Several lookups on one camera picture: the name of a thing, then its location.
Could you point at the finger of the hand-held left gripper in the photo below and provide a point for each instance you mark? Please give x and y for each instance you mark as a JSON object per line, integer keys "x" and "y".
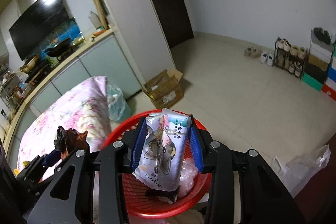
{"x": 51, "y": 159}
{"x": 43, "y": 176}

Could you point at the black range hood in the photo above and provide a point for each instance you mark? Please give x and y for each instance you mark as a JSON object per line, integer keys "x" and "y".
{"x": 39, "y": 27}

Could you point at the black gas stove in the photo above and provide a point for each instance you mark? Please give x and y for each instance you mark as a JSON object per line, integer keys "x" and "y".
{"x": 52, "y": 57}

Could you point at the metal spice rack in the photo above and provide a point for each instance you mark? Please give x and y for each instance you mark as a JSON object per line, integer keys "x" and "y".
{"x": 9, "y": 87}

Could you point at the wooden cutting board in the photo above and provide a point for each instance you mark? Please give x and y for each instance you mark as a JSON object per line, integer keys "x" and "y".
{"x": 101, "y": 12}

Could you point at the cardboard box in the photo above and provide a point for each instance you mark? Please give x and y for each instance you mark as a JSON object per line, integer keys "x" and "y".
{"x": 164, "y": 91}

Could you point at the red plastic basket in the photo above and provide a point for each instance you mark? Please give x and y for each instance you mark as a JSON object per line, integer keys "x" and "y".
{"x": 136, "y": 203}

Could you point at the translucent plastic bottle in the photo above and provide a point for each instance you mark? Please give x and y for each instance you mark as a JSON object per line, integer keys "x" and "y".
{"x": 93, "y": 19}

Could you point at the large crumpled plastic bag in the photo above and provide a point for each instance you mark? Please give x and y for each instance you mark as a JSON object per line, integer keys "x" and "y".
{"x": 302, "y": 163}

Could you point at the stack of shoe boxes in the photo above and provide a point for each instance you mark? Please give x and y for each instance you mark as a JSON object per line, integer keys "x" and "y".
{"x": 321, "y": 69}

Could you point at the golden cooking pot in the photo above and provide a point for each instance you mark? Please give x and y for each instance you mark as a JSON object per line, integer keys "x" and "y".
{"x": 30, "y": 64}

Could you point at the white shoe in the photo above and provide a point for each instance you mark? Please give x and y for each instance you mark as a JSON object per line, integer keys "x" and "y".
{"x": 263, "y": 57}
{"x": 270, "y": 60}

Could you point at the brown snack wrapper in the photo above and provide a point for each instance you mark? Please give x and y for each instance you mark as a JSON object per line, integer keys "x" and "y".
{"x": 71, "y": 142}

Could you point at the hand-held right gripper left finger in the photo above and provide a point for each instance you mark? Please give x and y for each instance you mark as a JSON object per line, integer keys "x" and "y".
{"x": 137, "y": 145}

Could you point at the beige shoe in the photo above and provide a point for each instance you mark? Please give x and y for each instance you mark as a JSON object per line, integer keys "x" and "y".
{"x": 248, "y": 51}
{"x": 256, "y": 53}

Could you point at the kitchen base cabinets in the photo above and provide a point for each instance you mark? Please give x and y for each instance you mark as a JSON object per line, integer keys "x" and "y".
{"x": 105, "y": 61}

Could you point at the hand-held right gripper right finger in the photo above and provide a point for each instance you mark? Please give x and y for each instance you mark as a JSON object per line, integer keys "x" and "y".
{"x": 196, "y": 148}

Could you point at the clear plastic bag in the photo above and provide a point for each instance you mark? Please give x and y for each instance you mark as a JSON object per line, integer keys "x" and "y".
{"x": 187, "y": 176}

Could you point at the black shoe rack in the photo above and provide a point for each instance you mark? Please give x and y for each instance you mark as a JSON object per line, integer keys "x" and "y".
{"x": 275, "y": 56}

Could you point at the black wrapper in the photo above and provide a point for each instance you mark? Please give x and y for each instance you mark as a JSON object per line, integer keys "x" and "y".
{"x": 164, "y": 195}

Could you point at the black wok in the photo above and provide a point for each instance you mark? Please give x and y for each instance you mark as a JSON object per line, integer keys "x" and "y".
{"x": 59, "y": 47}

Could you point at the cartoon print tissue pack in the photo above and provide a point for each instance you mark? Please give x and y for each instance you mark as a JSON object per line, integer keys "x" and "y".
{"x": 162, "y": 155}

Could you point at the pair of black shoes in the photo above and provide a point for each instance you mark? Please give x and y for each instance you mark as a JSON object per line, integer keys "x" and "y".
{"x": 321, "y": 34}

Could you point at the teal bin with liner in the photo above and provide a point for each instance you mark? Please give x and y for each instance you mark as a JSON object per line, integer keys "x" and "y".
{"x": 116, "y": 103}

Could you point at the pink floral blanket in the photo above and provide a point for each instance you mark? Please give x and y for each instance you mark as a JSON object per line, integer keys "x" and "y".
{"x": 65, "y": 113}

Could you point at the group of light sneakers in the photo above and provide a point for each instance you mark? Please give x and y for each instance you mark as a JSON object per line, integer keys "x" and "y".
{"x": 295, "y": 52}

